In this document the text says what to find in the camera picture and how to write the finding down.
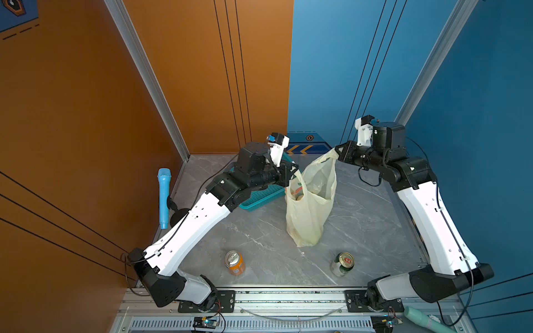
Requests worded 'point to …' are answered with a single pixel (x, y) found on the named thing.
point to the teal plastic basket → (257, 198)
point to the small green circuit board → (203, 322)
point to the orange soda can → (234, 261)
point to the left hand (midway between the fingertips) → (300, 164)
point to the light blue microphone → (164, 176)
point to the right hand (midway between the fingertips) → (336, 147)
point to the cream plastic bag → (310, 198)
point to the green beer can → (346, 261)
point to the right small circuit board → (382, 324)
